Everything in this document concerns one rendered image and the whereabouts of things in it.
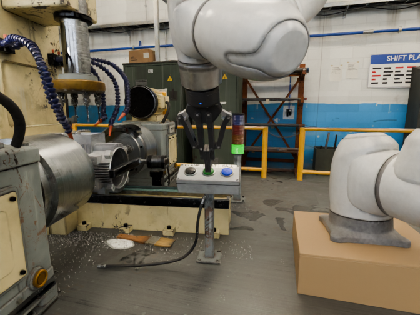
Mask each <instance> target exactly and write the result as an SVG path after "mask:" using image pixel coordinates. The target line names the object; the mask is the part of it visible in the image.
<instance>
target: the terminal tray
mask: <svg viewBox="0 0 420 315"><path fill-rule="evenodd" d="M72 136H73V138H74V140H75V141H76V142H77V143H78V144H80V145H81V146H82V147H83V149H84V150H85V151H86V152H87V153H88V154H91V153H93V151H94V148H93V146H94V145H96V144H97V143H105V132H72Z"/></svg>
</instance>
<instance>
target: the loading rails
mask: <svg viewBox="0 0 420 315"><path fill-rule="evenodd" d="M203 196H204V194H198V193H181V192H178V187H177V186H145V185H126V184H125V188H124V189H123V190H122V191H121V192H119V193H113V192H110V193H109V194H98V193H97V192H93V193H92V195H91V197H90V198H89V200H88V201H87V203H86V204H85V205H84V206H82V207H80V208H79V209H78V210H77V220H78V225H77V230H78V231H88V230H89V229H91V228H111V229H119V233H127V234H129V233H130V232H131V231H132V230H145V231H162V235H163V236H174V234H175V232H178V233H196V221H197V216H198V211H199V207H200V203H201V200H202V198H203ZM230 222H231V194H215V195H214V238H215V239H219V237H220V234H222V235H229V223H230ZM199 234H205V232H204V204H203V206H202V211H201V216H200V220H199Z"/></svg>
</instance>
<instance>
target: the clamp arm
mask: <svg viewBox="0 0 420 315"><path fill-rule="evenodd" d="M140 161H142V158H141V157H137V158H135V159H132V160H130V161H128V162H125V163H124V164H121V165H119V166H117V167H114V168H112V169H110V170H109V178H116V177H118V176H120V175H122V174H124V173H126V172H127V171H129V170H131V169H133V168H135V167H136V166H138V165H140V163H141V162H140Z"/></svg>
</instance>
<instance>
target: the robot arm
mask: <svg viewBox="0 0 420 315"><path fill-rule="evenodd" d="M326 2H327V0H167V13H168V20H169V28H170V33H171V39H172V44H173V46H174V48H175V50H176V54H177V59H178V66H179V73H180V77H181V84H182V86H183V87H185V92H186V102H187V105H186V108H185V110H183V111H179V114H178V115H177V119H178V120H179V121H180V122H181V124H182V125H183V128H184V130H185V132H186V135H187V138H188V139H189V142H190V144H191V147H192V148H193V149H199V153H200V159H201V160H204V165H205V172H209V173H210V172H211V168H212V160H214V159H215V149H220V148H221V145H222V142H223V138H224V133H225V130H226V126H227V123H228V122H229V121H230V120H231V114H232V112H231V111H226V110H224V109H223V107H222V105H221V103H220V94H219V85H220V84H221V83H222V80H223V74H222V70H223V71H226V72H227V73H230V74H233V75H235V76H238V77H240V78H244V79H248V80H252V81H275V80H278V79H282V78H285V77H286V76H288V75H290V74H291V73H293V72H294V71H295V70H296V69H297V68H298V67H299V65H300V64H301V63H302V61H303V59H304V58H305V56H306V53H307V51H308V47H309V40H310V35H309V29H308V25H307V23H308V22H309V21H310V20H311V19H312V18H313V17H315V16H316V15H317V14H318V12H319V11H320V10H321V9H322V8H323V7H324V5H325V3H326ZM220 114H221V119H222V123H221V127H220V130H219V136H218V139H217V142H214V121H215V120H216V119H217V117H218V116H219V115H220ZM189 116H190V117H191V118H192V119H193V120H194V121H195V122H196V128H197V138H198V141H197V139H196V136H195V133H194V131H193V128H192V126H191V123H190V121H189V118H188V117H189ZM203 123H206V124H207V131H208V140H209V144H205V142H204V128H203ZM329 200H330V209H329V215H328V214H322V215H319V220H320V221H321V222H322V223H323V224H324V226H325V227H326V229H327V231H328V233H329V234H330V240H331V241H332V242H335V243H358V244H374V245H383V246H396V247H400V248H410V247H411V241H410V240H409V239H407V238H405V237H403V236H402V235H400V234H399V233H398V232H397V231H396V230H395V229H394V218H396V219H398V220H401V221H403V222H405V223H408V224H411V225H413V226H417V227H419V228H420V129H415V130H414V131H413V132H412V133H411V134H410V135H409V136H408V137H407V138H406V139H405V142H404V144H403V146H402V148H401V150H399V144H398V143H397V142H396V141H395V140H394V139H393V138H392V137H391V136H388V135H387V134H384V133H383V132H367V133H357V134H348V135H347V136H346V137H345V138H344V139H342V140H341V141H340V143H339V144H338V146H337V148H336V150H335V152H334V156H333V158H332V163H331V172H330V179H329Z"/></svg>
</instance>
